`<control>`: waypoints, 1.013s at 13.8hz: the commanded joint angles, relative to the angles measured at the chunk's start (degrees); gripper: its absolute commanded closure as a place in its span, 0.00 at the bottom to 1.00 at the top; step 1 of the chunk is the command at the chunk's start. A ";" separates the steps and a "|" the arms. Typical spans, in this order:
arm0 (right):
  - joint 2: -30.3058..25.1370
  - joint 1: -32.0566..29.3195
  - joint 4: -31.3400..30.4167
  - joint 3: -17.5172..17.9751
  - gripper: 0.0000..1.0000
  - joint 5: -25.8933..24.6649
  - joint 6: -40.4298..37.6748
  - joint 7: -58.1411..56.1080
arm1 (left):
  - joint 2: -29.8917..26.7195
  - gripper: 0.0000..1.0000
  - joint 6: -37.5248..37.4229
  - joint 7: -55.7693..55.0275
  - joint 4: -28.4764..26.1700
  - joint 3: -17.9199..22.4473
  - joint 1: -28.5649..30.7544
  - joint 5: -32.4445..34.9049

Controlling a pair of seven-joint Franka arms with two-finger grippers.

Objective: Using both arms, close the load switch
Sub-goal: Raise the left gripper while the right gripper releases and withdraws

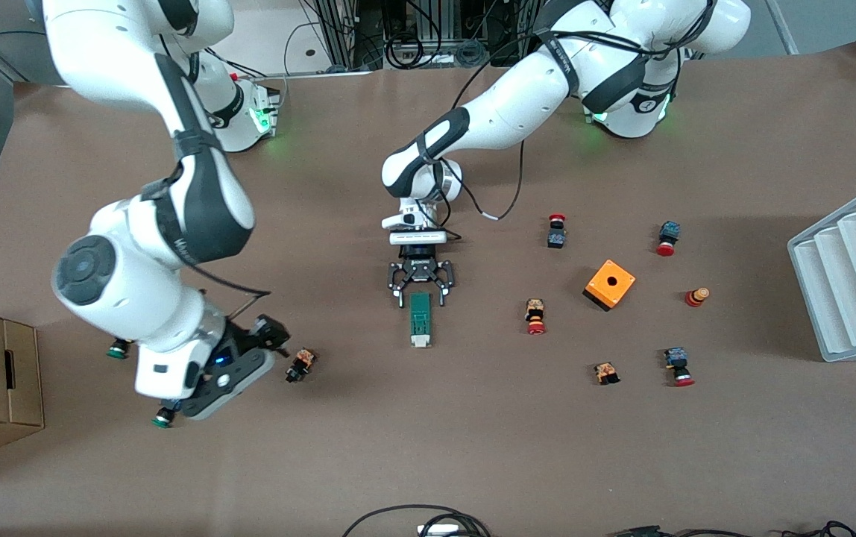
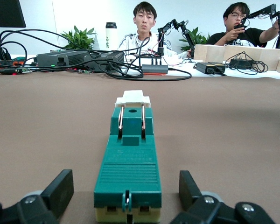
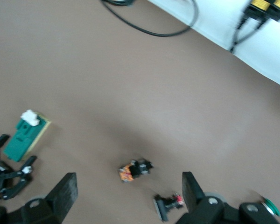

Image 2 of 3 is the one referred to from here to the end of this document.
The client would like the man in white jacket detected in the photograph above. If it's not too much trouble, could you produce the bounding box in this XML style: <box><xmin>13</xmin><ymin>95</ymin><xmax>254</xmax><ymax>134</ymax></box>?
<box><xmin>117</xmin><ymin>1</ymin><xmax>179</xmax><ymax>58</ymax></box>

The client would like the man in black shirt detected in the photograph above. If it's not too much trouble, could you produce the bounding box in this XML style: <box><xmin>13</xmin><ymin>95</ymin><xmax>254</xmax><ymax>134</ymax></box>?
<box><xmin>206</xmin><ymin>1</ymin><xmax>280</xmax><ymax>49</ymax></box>

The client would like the black monitor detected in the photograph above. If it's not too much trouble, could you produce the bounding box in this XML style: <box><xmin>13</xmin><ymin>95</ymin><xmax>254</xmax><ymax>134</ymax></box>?
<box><xmin>0</xmin><ymin>0</ymin><xmax>27</xmax><ymax>28</ymax></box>

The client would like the black adapter cable coil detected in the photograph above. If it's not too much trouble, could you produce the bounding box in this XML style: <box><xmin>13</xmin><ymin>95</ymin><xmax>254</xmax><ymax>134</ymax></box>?
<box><xmin>225</xmin><ymin>51</ymin><xmax>269</xmax><ymax>75</ymax></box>

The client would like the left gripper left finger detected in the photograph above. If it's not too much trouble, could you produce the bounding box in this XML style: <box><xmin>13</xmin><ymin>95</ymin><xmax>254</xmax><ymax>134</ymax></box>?
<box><xmin>0</xmin><ymin>169</ymin><xmax>75</xmax><ymax>224</ymax></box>

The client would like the black power adapter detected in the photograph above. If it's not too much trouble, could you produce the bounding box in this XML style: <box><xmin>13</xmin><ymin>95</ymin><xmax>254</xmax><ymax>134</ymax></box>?
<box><xmin>230</xmin><ymin>57</ymin><xmax>255</xmax><ymax>70</ymax></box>

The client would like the orange black device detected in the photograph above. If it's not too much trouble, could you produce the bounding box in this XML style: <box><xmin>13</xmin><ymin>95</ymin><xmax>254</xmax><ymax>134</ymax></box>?
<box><xmin>0</xmin><ymin>60</ymin><xmax>26</xmax><ymax>67</ymax></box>

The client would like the long black cable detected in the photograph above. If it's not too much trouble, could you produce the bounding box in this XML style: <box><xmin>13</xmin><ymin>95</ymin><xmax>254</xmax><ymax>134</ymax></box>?
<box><xmin>0</xmin><ymin>28</ymin><xmax>140</xmax><ymax>75</ymax></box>

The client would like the black power supply box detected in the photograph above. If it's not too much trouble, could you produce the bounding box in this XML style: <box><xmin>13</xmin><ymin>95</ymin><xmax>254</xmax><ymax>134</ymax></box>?
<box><xmin>36</xmin><ymin>50</ymin><xmax>91</xmax><ymax>68</ymax></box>
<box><xmin>83</xmin><ymin>51</ymin><xmax>126</xmax><ymax>72</ymax></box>

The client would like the green load switch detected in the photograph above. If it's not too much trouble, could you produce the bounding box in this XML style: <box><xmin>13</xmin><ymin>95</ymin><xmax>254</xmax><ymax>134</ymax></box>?
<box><xmin>93</xmin><ymin>90</ymin><xmax>163</xmax><ymax>223</ymax></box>

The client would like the black adapter yellow label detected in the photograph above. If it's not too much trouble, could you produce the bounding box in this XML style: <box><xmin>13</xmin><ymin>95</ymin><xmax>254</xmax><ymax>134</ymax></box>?
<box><xmin>196</xmin><ymin>61</ymin><xmax>226</xmax><ymax>76</ymax></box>

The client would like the operator right forearm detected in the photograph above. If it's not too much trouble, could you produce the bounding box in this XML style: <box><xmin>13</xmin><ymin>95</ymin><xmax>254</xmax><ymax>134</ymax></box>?
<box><xmin>220</xmin><ymin>32</ymin><xmax>236</xmax><ymax>45</ymax></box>

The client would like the green potted plant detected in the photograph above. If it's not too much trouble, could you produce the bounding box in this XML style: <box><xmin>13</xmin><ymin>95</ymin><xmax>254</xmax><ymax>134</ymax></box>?
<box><xmin>178</xmin><ymin>27</ymin><xmax>211</xmax><ymax>52</ymax></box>
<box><xmin>60</xmin><ymin>25</ymin><xmax>98</xmax><ymax>51</ymax></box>

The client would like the white bottle black cap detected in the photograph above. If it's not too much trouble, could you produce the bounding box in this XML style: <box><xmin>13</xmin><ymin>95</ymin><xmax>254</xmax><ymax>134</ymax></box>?
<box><xmin>105</xmin><ymin>22</ymin><xmax>119</xmax><ymax>51</ymax></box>

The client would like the grey cable hub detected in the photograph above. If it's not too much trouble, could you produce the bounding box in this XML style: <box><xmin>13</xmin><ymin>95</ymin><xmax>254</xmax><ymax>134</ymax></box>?
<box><xmin>141</xmin><ymin>64</ymin><xmax>169</xmax><ymax>76</ymax></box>

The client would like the operator left forearm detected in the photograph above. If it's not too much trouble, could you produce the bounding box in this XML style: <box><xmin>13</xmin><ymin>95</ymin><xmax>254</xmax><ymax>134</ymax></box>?
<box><xmin>256</xmin><ymin>23</ymin><xmax>280</xmax><ymax>44</ymax></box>

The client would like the operator right hand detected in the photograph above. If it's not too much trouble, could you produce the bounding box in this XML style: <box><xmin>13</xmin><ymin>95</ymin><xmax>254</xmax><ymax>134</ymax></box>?
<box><xmin>230</xmin><ymin>24</ymin><xmax>247</xmax><ymax>37</ymax></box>

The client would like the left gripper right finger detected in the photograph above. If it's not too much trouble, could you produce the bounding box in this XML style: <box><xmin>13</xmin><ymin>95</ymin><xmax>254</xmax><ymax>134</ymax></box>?
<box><xmin>170</xmin><ymin>170</ymin><xmax>280</xmax><ymax>224</ymax></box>

